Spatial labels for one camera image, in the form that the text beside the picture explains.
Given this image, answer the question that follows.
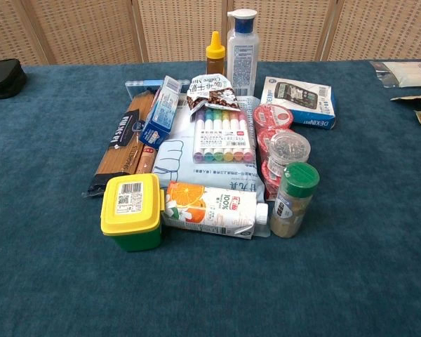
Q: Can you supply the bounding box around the honey bottle with yellow cap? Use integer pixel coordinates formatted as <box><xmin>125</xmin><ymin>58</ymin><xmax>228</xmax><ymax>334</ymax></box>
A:
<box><xmin>205</xmin><ymin>30</ymin><xmax>227</xmax><ymax>77</ymax></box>

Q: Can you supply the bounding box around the woven folding screen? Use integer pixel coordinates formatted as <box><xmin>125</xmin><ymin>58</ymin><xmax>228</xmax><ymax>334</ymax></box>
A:
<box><xmin>0</xmin><ymin>0</ymin><xmax>421</xmax><ymax>66</ymax></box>

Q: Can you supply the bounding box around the clear blue plastic box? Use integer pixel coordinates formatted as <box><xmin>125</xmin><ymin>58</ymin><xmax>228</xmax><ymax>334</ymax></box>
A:
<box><xmin>123</xmin><ymin>79</ymin><xmax>191</xmax><ymax>103</ymax></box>

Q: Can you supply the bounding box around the orange juice carton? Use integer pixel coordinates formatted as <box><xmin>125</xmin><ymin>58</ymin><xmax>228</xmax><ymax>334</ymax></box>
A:
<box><xmin>161</xmin><ymin>180</ymin><xmax>269</xmax><ymax>241</ymax></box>

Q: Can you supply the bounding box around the kraft paper packet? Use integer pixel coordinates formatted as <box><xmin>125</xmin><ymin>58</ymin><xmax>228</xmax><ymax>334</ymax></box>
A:
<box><xmin>389</xmin><ymin>92</ymin><xmax>421</xmax><ymax>107</ymax></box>

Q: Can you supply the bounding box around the green container yellow lid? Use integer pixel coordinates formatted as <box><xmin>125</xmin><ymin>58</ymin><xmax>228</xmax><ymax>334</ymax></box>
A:
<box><xmin>100</xmin><ymin>173</ymin><xmax>166</xmax><ymax>253</ymax></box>

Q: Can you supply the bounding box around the brown tube snack pack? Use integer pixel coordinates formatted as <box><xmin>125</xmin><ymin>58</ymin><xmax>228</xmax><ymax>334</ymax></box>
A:
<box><xmin>134</xmin><ymin>143</ymin><xmax>159</xmax><ymax>176</ymax></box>

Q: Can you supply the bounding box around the silver white packet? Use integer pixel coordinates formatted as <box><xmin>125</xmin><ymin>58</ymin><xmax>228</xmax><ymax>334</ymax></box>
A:
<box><xmin>368</xmin><ymin>59</ymin><xmax>421</xmax><ymax>89</ymax></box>

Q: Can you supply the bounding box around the coffee bean snack bag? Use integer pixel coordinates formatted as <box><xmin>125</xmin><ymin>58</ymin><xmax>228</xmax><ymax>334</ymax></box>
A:
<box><xmin>185</xmin><ymin>73</ymin><xmax>243</xmax><ymax>114</ymax></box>

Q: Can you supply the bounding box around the black pouch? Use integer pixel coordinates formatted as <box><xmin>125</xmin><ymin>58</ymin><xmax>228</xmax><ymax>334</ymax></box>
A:
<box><xmin>0</xmin><ymin>58</ymin><xmax>27</xmax><ymax>101</ymax></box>

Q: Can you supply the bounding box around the pastel highlighter marker pack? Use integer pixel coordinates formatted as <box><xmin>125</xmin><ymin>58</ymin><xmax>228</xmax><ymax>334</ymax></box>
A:
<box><xmin>192</xmin><ymin>107</ymin><xmax>255</xmax><ymax>166</ymax></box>

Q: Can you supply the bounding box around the blue toothpaste box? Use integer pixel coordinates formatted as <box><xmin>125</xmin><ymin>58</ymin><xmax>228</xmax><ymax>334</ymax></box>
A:
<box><xmin>138</xmin><ymin>74</ymin><xmax>183</xmax><ymax>147</ymax></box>

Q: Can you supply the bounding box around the red lidded cup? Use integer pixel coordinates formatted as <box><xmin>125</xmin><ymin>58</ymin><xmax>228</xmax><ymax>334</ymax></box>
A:
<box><xmin>255</xmin><ymin>126</ymin><xmax>296</xmax><ymax>159</ymax></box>
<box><xmin>253</xmin><ymin>103</ymin><xmax>295</xmax><ymax>135</ymax></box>
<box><xmin>260</xmin><ymin>159</ymin><xmax>286</xmax><ymax>202</ymax></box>

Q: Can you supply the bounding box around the clear bottle with blue cap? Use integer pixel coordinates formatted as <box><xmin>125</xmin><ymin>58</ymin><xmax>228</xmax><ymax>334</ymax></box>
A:
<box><xmin>225</xmin><ymin>8</ymin><xmax>261</xmax><ymax>98</ymax></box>

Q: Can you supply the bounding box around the clear jar of pins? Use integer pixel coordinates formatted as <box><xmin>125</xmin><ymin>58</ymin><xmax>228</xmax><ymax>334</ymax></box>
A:
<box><xmin>267</xmin><ymin>131</ymin><xmax>312</xmax><ymax>173</ymax></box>

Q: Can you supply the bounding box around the spice jar with green lid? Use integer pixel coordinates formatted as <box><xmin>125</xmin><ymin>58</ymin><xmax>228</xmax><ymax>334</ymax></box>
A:
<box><xmin>269</xmin><ymin>161</ymin><xmax>321</xmax><ymax>239</ymax></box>

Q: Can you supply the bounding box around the blue white calculator box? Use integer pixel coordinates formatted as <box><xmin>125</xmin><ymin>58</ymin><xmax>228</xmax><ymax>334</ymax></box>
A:
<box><xmin>260</xmin><ymin>76</ymin><xmax>338</xmax><ymax>131</ymax></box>

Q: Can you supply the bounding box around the white blue plastic bag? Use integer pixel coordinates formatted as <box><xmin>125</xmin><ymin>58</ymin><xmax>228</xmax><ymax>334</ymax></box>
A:
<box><xmin>150</xmin><ymin>94</ymin><xmax>268</xmax><ymax>201</ymax></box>

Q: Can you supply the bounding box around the spaghetti pack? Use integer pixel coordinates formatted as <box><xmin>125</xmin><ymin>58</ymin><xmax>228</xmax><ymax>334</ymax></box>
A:
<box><xmin>81</xmin><ymin>92</ymin><xmax>157</xmax><ymax>198</ymax></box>

